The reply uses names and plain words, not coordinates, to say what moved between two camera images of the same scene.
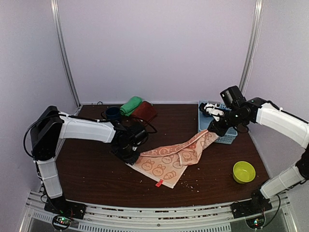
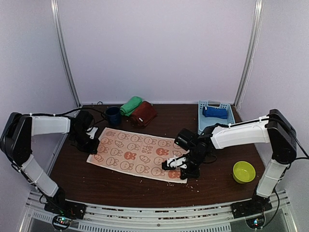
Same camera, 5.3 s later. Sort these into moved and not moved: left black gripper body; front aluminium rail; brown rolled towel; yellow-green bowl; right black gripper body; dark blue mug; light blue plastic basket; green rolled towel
Moved: left black gripper body; right black gripper body
Not moved: front aluminium rail; green rolled towel; brown rolled towel; light blue plastic basket; dark blue mug; yellow-green bowl
